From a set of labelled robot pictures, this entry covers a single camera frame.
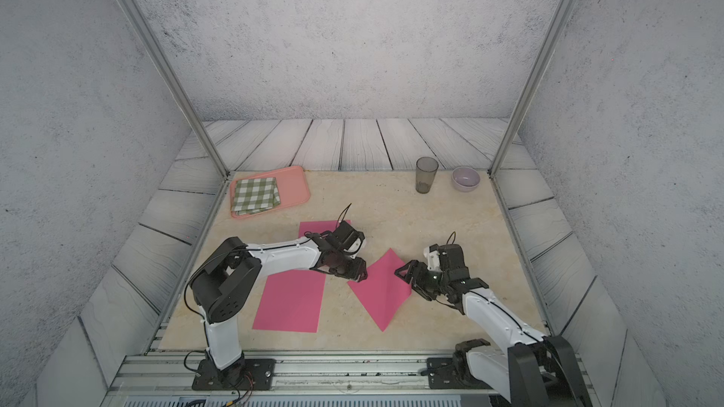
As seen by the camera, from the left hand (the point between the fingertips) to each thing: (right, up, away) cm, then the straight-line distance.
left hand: (367, 278), depth 89 cm
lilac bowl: (+40, +32, +25) cm, 57 cm away
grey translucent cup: (+22, +36, +15) cm, 44 cm away
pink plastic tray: (-30, +29, +26) cm, 49 cm away
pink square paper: (+5, -4, -1) cm, 7 cm away
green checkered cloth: (-45, +26, +23) cm, 56 cm away
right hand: (+11, +2, -6) cm, 13 cm away
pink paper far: (-19, +15, +15) cm, 28 cm away
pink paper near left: (-24, -7, 0) cm, 25 cm away
